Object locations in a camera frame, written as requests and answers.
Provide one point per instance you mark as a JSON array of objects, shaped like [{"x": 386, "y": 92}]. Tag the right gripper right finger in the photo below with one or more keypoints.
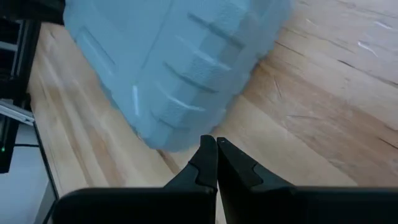
[{"x": 280, "y": 205}]

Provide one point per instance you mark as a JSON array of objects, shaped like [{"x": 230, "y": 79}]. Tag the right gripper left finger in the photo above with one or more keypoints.
[{"x": 186, "y": 205}]

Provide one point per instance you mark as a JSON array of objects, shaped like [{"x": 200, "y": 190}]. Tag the grey plastic tool case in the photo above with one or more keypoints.
[{"x": 174, "y": 62}]

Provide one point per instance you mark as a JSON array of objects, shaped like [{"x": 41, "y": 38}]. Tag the black device with green light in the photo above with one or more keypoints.
[{"x": 7, "y": 146}]

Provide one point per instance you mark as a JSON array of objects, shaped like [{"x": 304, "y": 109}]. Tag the silver edge bracket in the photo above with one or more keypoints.
[{"x": 15, "y": 112}]

